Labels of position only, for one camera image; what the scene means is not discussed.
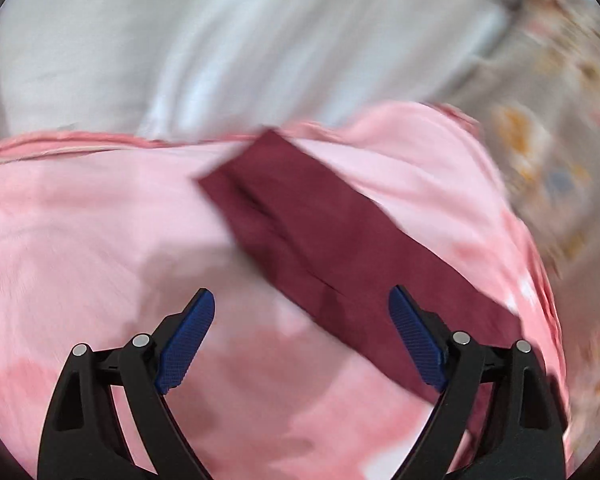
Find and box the silver satin curtain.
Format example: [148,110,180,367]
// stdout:
[0,0,519,141]

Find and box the grey floral bedsheet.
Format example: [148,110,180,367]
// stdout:
[453,0,600,466]

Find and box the pink towel blanket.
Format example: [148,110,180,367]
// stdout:
[0,103,566,479]

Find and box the maroon puffer jacket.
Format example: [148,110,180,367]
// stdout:
[194,128,571,441]

